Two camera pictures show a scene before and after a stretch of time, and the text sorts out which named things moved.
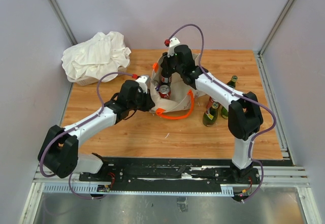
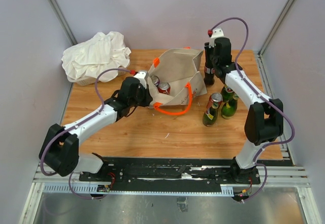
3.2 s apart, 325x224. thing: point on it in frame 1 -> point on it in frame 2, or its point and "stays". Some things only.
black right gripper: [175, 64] -> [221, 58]
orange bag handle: [159, 111] -> [157, 104]
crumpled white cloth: [100, 56] stays
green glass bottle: [210, 116] stays
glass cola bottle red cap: [165, 76] -> [209, 70]
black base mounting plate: [171, 171] stays
